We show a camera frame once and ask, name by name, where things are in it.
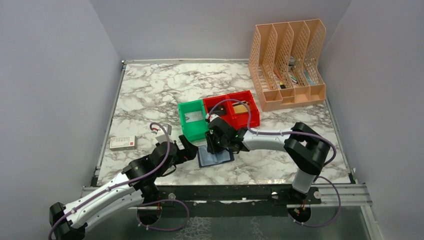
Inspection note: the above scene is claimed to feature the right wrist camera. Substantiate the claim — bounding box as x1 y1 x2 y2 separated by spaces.
205 113 221 123

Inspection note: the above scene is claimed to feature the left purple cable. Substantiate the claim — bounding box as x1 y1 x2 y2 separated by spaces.
47 122 171 240

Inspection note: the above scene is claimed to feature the purple cable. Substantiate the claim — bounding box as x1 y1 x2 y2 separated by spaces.
206 98 342 229
47 122 171 240

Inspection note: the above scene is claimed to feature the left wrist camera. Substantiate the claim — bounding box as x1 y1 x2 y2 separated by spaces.
152 124 172 144

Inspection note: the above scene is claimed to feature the red pencil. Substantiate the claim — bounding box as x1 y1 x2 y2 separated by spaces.
273 68 284 85

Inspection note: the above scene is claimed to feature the black card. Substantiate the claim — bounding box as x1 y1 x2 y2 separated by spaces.
210 105 227 117

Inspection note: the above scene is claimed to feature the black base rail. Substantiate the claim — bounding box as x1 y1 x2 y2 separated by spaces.
136 184 322 225

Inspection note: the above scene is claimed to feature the navy blue card holder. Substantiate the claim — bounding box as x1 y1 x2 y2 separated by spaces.
197 145 235 168

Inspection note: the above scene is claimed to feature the white red small box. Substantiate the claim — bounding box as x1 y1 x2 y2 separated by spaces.
109 135 137 151

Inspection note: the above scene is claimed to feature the silver VIP card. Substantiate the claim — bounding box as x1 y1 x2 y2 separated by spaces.
184 111 204 123

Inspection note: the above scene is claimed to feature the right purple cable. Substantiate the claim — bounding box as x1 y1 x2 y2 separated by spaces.
206 98 342 229

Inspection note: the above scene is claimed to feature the green plastic bin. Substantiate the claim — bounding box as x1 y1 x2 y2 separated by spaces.
178 99 208 142

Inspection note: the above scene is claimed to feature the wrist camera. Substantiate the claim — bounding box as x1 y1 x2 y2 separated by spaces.
152 124 172 144
205 113 221 123

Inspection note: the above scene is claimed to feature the red double bin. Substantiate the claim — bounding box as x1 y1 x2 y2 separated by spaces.
202 90 260 130

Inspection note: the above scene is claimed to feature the round grey tin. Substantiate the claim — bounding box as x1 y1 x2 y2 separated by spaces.
288 56 297 71

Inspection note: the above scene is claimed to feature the peach desk file organizer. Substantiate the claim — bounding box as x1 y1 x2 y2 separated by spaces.
248 18 326 112

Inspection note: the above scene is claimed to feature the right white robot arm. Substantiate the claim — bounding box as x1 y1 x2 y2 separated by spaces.
205 117 334 204

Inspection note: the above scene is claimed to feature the gold striped card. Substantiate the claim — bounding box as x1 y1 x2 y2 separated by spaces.
232 101 250 115

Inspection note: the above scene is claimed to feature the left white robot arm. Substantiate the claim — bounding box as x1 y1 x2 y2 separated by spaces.
48 135 199 240

